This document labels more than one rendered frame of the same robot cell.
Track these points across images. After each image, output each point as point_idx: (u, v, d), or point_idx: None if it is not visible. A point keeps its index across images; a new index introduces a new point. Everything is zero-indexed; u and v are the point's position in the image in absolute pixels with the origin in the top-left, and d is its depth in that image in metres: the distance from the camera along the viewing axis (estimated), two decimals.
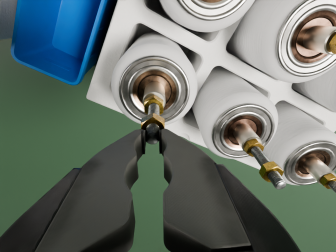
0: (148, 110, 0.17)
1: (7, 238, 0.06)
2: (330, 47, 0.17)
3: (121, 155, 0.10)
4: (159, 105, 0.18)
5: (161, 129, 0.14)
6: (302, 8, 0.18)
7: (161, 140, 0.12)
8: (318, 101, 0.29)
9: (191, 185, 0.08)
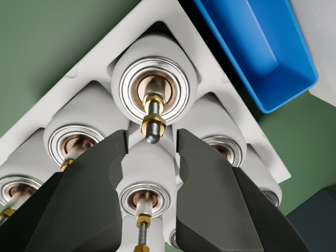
0: None
1: None
2: (142, 216, 0.26)
3: (105, 156, 0.10)
4: (149, 104, 0.18)
5: (179, 129, 0.14)
6: (166, 196, 0.29)
7: (178, 139, 0.12)
8: None
9: (205, 185, 0.08)
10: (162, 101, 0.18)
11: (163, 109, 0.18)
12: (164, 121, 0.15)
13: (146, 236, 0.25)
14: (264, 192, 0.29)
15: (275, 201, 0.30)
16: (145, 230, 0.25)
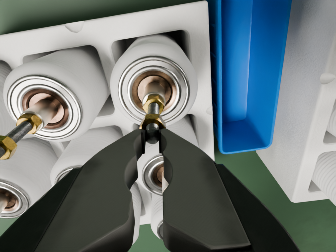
0: (150, 108, 0.17)
1: (7, 238, 0.06)
2: None
3: (121, 155, 0.10)
4: (160, 107, 0.18)
5: (161, 129, 0.14)
6: None
7: (161, 140, 0.12)
8: None
9: (191, 185, 0.08)
10: None
11: (146, 112, 0.18)
12: None
13: None
14: None
15: None
16: None
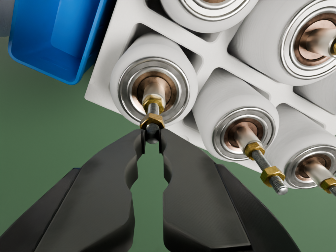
0: (159, 113, 0.17)
1: (7, 238, 0.06)
2: (335, 50, 0.17)
3: (121, 155, 0.10)
4: None
5: (161, 129, 0.14)
6: (306, 10, 0.18)
7: (161, 140, 0.12)
8: (319, 104, 0.29)
9: (191, 185, 0.08)
10: (149, 97, 0.18)
11: (155, 99, 0.18)
12: (148, 115, 0.15)
13: None
14: None
15: None
16: None
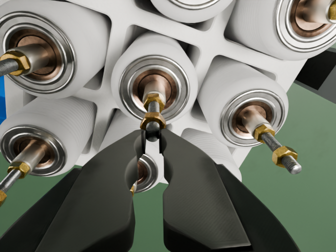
0: (9, 182, 0.21)
1: (7, 238, 0.06)
2: (145, 106, 0.19)
3: (121, 155, 0.10)
4: (11, 169, 0.21)
5: (161, 129, 0.14)
6: (128, 71, 0.20)
7: (161, 140, 0.12)
8: None
9: (191, 185, 0.08)
10: (27, 168, 0.22)
11: (24, 175, 0.22)
12: (4, 197, 0.19)
13: (150, 109, 0.17)
14: None
15: None
16: (149, 108, 0.17)
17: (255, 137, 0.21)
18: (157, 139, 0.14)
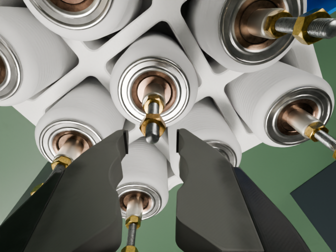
0: None
1: None
2: (160, 110, 0.19)
3: (105, 156, 0.10)
4: None
5: (179, 129, 0.14)
6: (185, 87, 0.21)
7: (178, 139, 0.12)
8: (67, 96, 0.27)
9: (205, 185, 0.08)
10: None
11: None
12: None
13: None
14: (316, 92, 0.22)
15: (327, 110, 0.23)
16: None
17: (61, 157, 0.21)
18: (153, 132, 0.13)
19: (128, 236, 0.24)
